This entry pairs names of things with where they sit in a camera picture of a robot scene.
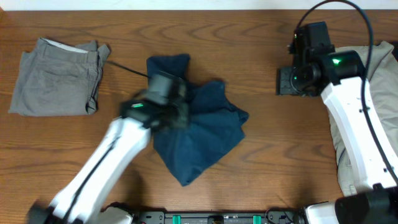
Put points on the beige garment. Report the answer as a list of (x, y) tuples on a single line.
[(382, 76)]

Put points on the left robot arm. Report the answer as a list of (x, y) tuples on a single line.
[(81, 201)]

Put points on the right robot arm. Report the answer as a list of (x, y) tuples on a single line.
[(339, 78)]

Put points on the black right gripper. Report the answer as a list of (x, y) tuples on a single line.
[(283, 81)]

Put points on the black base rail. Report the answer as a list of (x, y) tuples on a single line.
[(202, 217)]

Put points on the dark blue shorts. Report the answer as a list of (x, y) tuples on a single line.
[(215, 128)]

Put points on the folded grey trousers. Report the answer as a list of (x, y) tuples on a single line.
[(59, 80)]

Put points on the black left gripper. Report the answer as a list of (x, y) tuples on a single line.
[(179, 113)]

